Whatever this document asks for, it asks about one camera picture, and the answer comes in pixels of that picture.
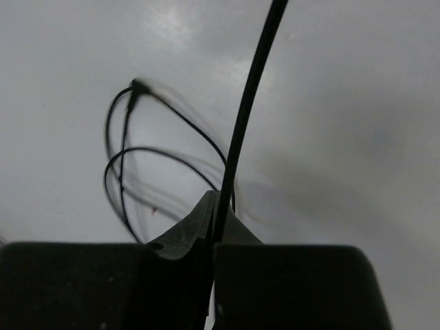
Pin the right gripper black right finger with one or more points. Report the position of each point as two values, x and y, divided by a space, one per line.
235 288

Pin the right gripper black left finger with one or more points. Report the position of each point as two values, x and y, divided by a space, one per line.
178 271

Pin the black wired headphones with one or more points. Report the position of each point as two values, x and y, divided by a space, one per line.
113 178

